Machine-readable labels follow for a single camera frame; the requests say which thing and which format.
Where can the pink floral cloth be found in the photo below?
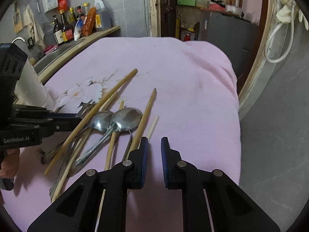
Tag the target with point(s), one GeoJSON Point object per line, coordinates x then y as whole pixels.
{"type": "Point", "coordinates": [196, 102]}

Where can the steel spoon large bowl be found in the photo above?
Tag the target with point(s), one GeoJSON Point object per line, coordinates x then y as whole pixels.
{"type": "Point", "coordinates": [123, 120]}

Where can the red label sauce bottle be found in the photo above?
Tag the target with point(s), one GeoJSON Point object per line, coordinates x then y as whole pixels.
{"type": "Point", "coordinates": [67, 30]}

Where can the steel spoon small bowl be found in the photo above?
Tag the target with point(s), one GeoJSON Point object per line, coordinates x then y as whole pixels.
{"type": "Point", "coordinates": [100, 122]}

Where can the pale white chopstick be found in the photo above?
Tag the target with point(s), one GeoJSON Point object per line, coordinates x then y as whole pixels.
{"type": "Point", "coordinates": [152, 127]}

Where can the thin bamboo chopstick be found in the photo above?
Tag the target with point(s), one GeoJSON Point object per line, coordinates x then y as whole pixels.
{"type": "Point", "coordinates": [107, 167]}

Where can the long bamboo chopstick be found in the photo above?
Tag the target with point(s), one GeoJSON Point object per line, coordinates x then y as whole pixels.
{"type": "Point", "coordinates": [88, 116]}

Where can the green box on shelf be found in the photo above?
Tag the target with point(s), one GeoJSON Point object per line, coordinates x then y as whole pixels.
{"type": "Point", "coordinates": [186, 2]}

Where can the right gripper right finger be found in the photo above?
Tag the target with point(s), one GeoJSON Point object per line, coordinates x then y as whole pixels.
{"type": "Point", "coordinates": [211, 201]}

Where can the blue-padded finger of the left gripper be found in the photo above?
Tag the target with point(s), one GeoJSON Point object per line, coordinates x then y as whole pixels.
{"type": "Point", "coordinates": [64, 121]}

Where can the white utensil holder cup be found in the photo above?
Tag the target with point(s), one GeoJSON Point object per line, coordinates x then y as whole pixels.
{"type": "Point", "coordinates": [31, 91]}

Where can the brown wooden chopstick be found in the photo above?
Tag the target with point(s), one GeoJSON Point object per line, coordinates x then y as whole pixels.
{"type": "Point", "coordinates": [140, 130]}

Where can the hanging beige towel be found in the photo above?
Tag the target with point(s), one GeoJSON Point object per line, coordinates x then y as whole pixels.
{"type": "Point", "coordinates": [34, 29]}

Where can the grey cabinet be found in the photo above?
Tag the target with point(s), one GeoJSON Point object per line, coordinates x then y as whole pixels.
{"type": "Point", "coordinates": [234, 36]}

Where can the chrome sink faucet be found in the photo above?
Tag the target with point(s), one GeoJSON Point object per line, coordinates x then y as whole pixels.
{"type": "Point", "coordinates": [23, 43]}

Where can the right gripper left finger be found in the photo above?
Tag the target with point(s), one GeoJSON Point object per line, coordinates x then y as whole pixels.
{"type": "Point", "coordinates": [97, 201]}

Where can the cream rubber gloves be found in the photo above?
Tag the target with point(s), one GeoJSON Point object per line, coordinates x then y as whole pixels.
{"type": "Point", "coordinates": [290, 8]}

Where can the dark soy sauce bottle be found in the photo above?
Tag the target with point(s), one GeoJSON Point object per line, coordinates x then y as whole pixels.
{"type": "Point", "coordinates": [57, 31]}

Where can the white wall box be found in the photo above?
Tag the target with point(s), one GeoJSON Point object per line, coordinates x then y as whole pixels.
{"type": "Point", "coordinates": [49, 5]}

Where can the red plastic bag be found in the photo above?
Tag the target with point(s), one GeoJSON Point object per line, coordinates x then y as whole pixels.
{"type": "Point", "coordinates": [62, 5]}

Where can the person's left hand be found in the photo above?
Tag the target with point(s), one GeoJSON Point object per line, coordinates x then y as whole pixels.
{"type": "Point", "coordinates": [10, 164]}

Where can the orange snack bag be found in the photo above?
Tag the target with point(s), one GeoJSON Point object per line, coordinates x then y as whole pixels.
{"type": "Point", "coordinates": [89, 22]}

